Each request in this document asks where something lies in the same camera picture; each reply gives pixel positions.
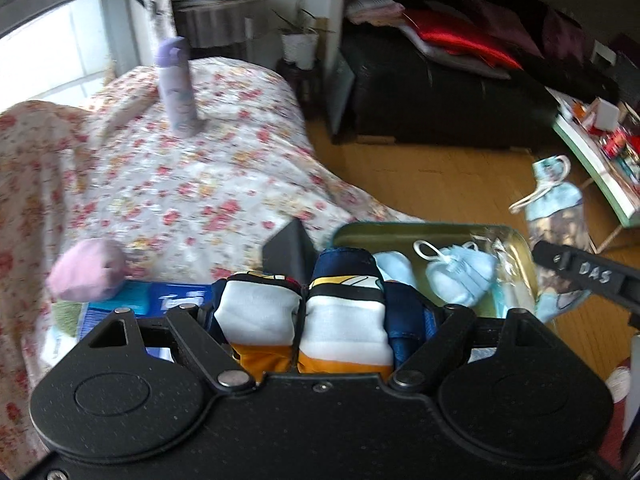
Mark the white red cardboard box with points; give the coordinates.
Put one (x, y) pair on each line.
(607, 112)

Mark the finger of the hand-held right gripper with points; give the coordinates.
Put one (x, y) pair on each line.
(580, 270)

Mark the blue tissue pack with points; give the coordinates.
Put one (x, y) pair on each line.
(165, 300)

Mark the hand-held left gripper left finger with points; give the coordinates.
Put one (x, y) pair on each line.
(195, 331)

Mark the black flat board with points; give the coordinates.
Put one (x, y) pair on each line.
(290, 255)

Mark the grey leaning panel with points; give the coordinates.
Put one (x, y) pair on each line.
(340, 95)

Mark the pile of snack packets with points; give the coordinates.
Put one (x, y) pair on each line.
(622, 152)

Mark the purple printed water bottle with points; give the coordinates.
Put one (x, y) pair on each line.
(177, 90)

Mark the potted plant white pot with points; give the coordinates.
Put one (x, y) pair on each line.
(300, 42)

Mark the plain light blue face mask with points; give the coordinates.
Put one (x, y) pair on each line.
(462, 272)

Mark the navy white orange cloth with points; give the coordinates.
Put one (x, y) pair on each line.
(340, 320)

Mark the window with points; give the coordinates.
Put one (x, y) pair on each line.
(50, 25)

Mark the large purple cushion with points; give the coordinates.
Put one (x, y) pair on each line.
(505, 25)

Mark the folded striped cloth stack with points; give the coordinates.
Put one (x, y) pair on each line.
(372, 7)

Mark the gold tin tray teal rim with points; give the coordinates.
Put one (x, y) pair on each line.
(380, 237)

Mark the floral blanket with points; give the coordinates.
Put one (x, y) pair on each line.
(200, 175)

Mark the red satin cushion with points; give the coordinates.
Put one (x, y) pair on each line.
(460, 37)

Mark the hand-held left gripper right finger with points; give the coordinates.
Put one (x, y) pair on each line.
(440, 341)

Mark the glass coffee table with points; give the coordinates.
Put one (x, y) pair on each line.
(590, 160)

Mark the pink soft cloth ball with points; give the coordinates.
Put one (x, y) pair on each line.
(87, 270)

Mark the clear plastic packet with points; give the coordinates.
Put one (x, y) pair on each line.
(510, 270)

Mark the gold patterned cloth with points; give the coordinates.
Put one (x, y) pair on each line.
(559, 227)

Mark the side table with lace cloth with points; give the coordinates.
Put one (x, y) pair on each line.
(220, 25)

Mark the black leather sofa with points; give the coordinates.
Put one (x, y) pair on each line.
(440, 105)

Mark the patterned curtain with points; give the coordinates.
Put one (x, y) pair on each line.
(159, 0)

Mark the small purple cushion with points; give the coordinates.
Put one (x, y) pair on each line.
(567, 35)

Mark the light blue soft cloth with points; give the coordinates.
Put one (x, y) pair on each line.
(395, 272)

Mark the red white cloth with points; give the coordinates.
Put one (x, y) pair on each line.
(622, 410)

